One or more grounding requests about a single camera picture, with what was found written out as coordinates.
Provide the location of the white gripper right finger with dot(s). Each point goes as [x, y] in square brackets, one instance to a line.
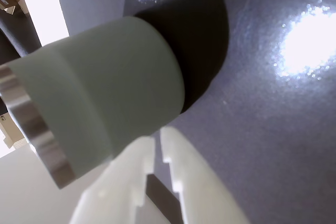
[199, 187]

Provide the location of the black table mat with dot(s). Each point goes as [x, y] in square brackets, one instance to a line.
[262, 134]

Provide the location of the pale green steel-rimmed mug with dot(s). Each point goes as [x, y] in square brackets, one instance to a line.
[110, 85]

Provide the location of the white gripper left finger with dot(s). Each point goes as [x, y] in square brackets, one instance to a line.
[120, 182]

